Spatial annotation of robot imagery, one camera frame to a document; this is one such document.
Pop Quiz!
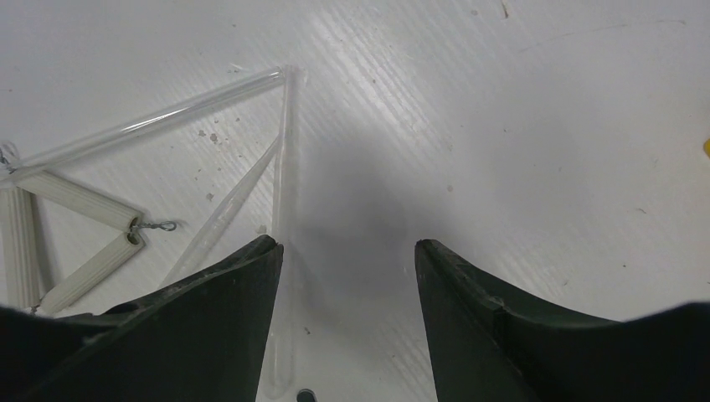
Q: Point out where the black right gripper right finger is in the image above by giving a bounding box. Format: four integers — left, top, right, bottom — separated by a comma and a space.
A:
414, 240, 709, 401

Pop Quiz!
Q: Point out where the glass stirring rod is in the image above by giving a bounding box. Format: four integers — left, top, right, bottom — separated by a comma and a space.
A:
1, 66, 286, 183

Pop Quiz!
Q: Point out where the clear glass test tube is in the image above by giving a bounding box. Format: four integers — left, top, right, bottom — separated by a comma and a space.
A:
260, 65, 300, 401

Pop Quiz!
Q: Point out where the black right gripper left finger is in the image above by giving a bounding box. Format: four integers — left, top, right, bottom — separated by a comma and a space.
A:
1, 235, 284, 401

